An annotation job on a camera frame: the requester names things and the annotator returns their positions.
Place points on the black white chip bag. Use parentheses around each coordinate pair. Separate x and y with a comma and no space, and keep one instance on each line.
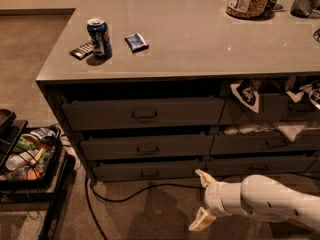
(246,93)

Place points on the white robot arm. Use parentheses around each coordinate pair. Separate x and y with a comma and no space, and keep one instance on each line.
(256,197)

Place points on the blue snack packet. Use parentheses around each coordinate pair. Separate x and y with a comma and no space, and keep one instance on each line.
(136,42)

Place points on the black tray of items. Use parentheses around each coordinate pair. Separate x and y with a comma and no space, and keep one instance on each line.
(33,160)

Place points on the clear plastic bottle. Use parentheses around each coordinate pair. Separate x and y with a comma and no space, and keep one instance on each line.
(16,161)

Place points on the blue soda can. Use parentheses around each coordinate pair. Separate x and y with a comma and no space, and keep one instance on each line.
(98,31)

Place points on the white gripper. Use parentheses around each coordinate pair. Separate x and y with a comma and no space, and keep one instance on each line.
(213,198)

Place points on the clear plastic bag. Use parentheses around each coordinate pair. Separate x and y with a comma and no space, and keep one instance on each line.
(291,130)

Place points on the grey cabinet with countertop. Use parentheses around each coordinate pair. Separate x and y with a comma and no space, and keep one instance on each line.
(195,50)

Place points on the dark glass bottle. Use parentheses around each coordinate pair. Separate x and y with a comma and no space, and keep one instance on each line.
(303,8)

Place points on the large nut jar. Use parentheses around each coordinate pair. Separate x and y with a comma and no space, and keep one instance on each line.
(245,9)

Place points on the grey drawer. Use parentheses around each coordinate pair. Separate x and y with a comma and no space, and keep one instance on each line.
(125,114)
(147,146)
(259,165)
(273,107)
(147,171)
(263,143)

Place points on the dark chocolate bar wrapper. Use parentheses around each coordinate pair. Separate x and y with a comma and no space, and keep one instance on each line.
(82,51)

